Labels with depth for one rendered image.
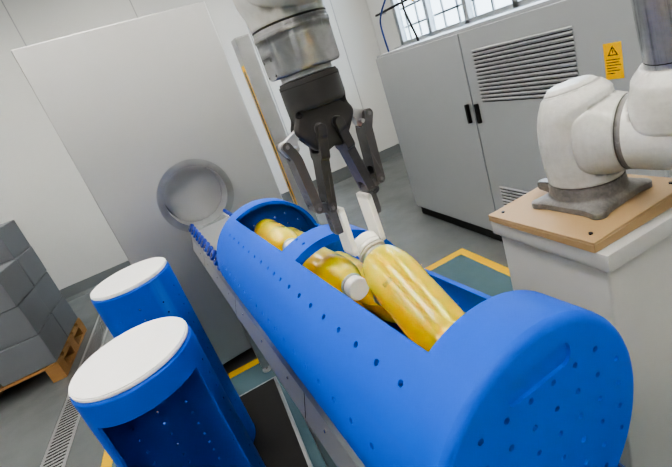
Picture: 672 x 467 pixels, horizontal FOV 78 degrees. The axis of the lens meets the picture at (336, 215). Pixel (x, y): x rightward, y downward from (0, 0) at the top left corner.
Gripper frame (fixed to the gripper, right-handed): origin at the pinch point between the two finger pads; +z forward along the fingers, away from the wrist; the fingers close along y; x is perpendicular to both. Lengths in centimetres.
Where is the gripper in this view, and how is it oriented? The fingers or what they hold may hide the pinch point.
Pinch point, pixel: (358, 224)
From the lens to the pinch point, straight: 55.7
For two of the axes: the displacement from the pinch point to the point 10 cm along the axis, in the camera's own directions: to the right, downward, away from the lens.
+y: -8.3, 4.3, -3.6
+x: 4.6, 1.5, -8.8
